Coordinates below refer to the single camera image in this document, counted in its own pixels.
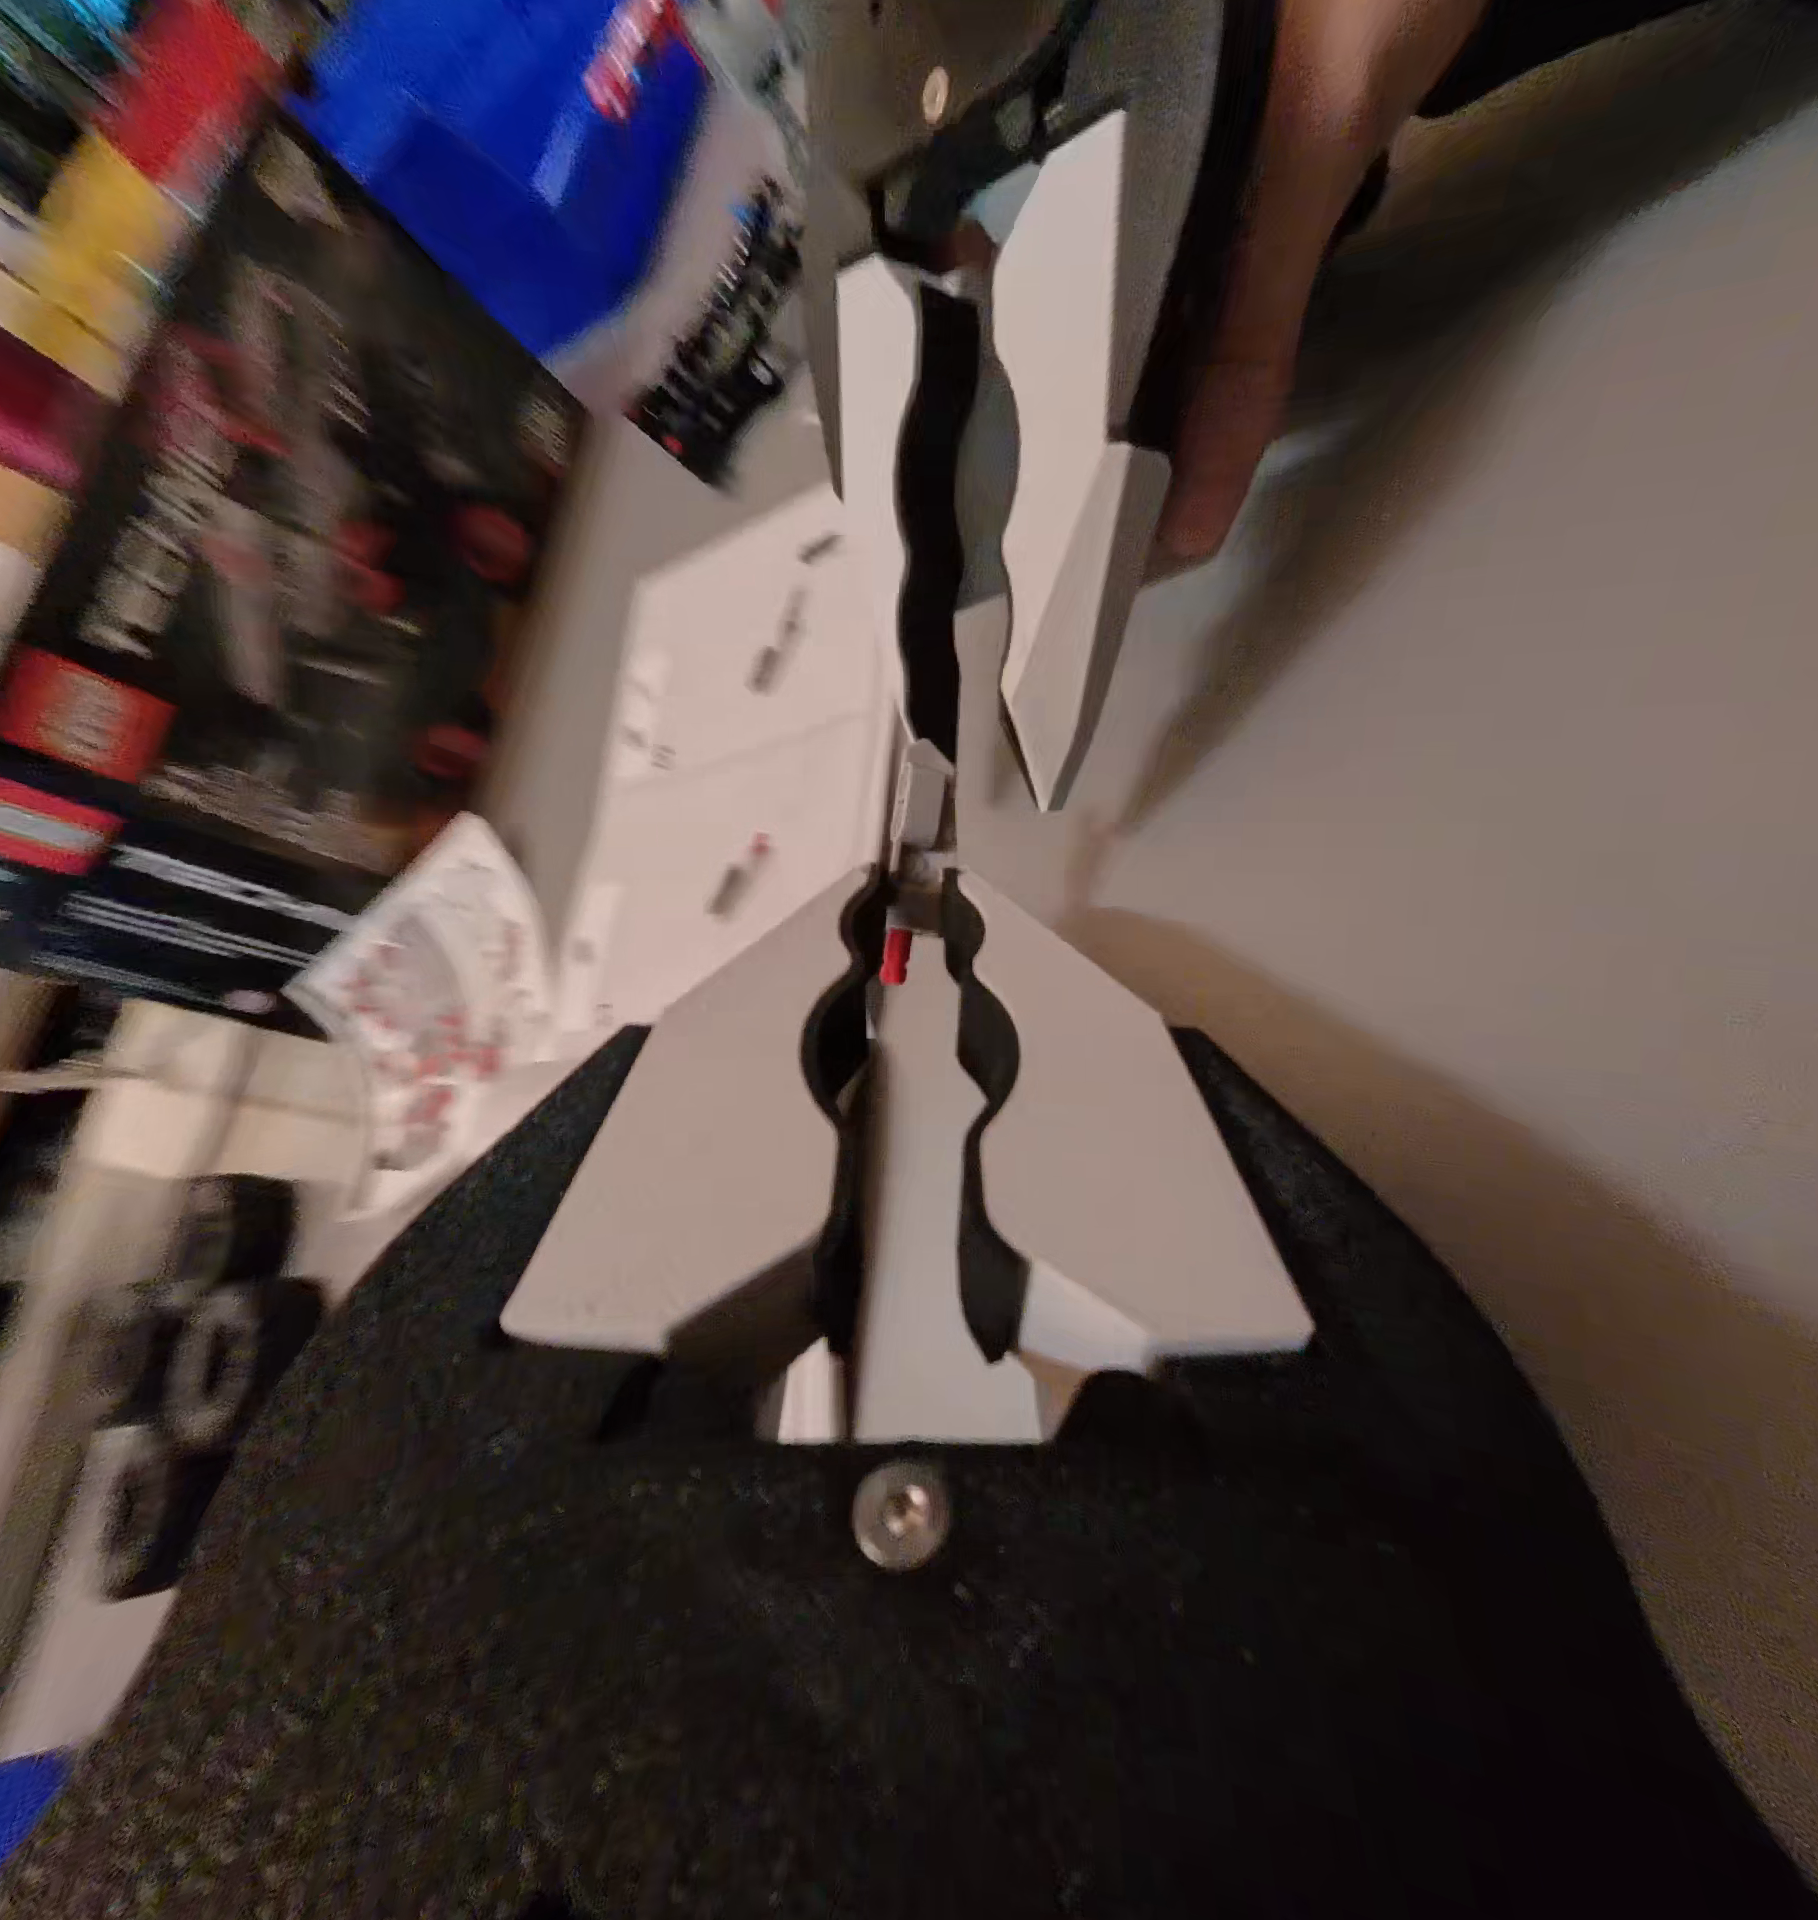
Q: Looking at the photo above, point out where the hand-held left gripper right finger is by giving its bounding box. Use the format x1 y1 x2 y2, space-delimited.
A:
929 866 1316 1389

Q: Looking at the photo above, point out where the person's right hand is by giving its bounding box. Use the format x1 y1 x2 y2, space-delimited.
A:
1149 0 1472 572

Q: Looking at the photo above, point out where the small grey toy piece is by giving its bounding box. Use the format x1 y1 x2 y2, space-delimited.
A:
881 735 960 938

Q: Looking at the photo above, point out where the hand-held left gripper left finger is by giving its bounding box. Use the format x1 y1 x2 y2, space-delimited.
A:
496 863 888 1352

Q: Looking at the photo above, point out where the sticker sheet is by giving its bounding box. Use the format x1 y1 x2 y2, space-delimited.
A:
286 809 557 1170

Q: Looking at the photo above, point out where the instruction booklet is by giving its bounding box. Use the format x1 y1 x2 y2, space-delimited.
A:
480 480 912 1038

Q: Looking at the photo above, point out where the black toy set box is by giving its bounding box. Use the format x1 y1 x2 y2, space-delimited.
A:
0 103 586 1038

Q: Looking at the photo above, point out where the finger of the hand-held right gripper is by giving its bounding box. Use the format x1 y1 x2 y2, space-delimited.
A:
955 112 1174 812
833 255 985 760

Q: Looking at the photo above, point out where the grey desk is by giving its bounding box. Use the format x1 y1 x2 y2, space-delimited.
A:
0 34 1818 1913

